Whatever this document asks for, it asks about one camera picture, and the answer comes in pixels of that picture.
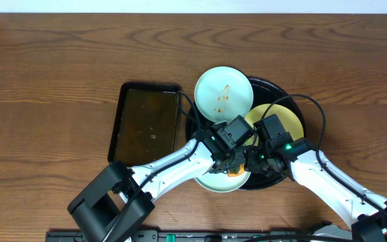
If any orange green scrub sponge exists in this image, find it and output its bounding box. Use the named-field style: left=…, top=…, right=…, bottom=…
left=227, top=164, right=245, bottom=177

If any mint plate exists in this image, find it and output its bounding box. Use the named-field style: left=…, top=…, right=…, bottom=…
left=195, top=171, right=251, bottom=193
left=194, top=67, right=253, bottom=123

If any yellow plate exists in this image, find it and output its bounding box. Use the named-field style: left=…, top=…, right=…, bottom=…
left=245, top=104, right=304, bottom=140

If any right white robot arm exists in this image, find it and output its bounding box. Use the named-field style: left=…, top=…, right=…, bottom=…
left=246, top=138, right=387, bottom=241

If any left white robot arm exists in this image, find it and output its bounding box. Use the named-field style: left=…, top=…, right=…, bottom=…
left=67, top=127, right=253, bottom=241

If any round black tray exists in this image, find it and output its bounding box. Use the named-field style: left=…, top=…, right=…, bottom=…
left=185, top=77, right=306, bottom=190

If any black rectangular water tray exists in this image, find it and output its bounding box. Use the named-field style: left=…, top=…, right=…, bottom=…
left=107, top=82, right=180, bottom=167

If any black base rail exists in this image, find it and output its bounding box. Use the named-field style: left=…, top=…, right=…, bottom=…
left=45, top=230, right=298, bottom=242

